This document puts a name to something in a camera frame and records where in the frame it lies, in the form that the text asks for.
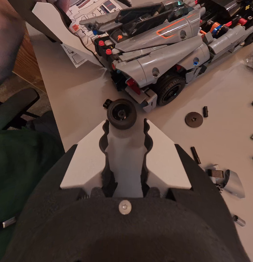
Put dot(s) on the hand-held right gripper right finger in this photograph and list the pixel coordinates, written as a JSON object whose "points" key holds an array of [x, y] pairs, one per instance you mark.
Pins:
{"points": [[167, 163]]}

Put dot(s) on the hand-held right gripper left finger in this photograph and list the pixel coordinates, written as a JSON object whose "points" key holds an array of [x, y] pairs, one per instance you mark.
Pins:
{"points": [[85, 163]]}

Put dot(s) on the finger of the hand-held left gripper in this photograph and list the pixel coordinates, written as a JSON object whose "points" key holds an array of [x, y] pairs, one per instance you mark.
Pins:
{"points": [[52, 22]]}

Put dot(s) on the small black lego wheel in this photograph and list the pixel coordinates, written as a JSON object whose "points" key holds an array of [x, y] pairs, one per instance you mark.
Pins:
{"points": [[122, 114]]}

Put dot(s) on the grey lego car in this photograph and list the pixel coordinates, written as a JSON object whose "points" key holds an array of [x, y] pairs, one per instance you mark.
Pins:
{"points": [[159, 47]]}

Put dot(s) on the person's left forearm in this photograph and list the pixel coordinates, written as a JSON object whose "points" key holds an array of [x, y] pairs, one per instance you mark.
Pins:
{"points": [[7, 41]]}

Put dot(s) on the long black lego pin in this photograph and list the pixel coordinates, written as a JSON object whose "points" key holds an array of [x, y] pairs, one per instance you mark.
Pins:
{"points": [[195, 155]]}

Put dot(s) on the black round lego disc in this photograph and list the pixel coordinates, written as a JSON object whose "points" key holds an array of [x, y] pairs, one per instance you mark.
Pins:
{"points": [[193, 119]]}

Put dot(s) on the black lego pin connector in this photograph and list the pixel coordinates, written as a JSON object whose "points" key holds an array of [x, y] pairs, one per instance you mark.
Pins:
{"points": [[107, 103]]}

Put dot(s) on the short black lego pin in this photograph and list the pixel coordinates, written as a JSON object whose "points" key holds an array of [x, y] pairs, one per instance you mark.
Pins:
{"points": [[205, 111]]}

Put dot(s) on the grey curved lego panel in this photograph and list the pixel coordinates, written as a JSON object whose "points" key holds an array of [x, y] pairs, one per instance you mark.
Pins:
{"points": [[234, 184]]}

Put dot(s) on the small silver lego connector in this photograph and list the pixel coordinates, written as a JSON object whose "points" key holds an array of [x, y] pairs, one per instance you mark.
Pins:
{"points": [[239, 220]]}

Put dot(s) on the black lego assembly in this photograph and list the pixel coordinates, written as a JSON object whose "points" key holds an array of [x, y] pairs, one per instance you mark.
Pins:
{"points": [[231, 7]]}

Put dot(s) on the white printed instruction sheet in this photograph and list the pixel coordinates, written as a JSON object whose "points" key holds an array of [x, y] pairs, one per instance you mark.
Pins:
{"points": [[85, 12]]}

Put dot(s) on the wooden cabinet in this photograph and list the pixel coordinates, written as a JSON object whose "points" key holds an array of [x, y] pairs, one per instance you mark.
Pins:
{"points": [[28, 61]]}

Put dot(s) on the black office chair armrest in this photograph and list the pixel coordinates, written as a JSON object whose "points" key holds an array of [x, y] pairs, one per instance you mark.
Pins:
{"points": [[14, 106]]}

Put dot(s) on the clear plastic bag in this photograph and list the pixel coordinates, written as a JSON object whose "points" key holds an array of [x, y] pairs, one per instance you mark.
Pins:
{"points": [[251, 60]]}

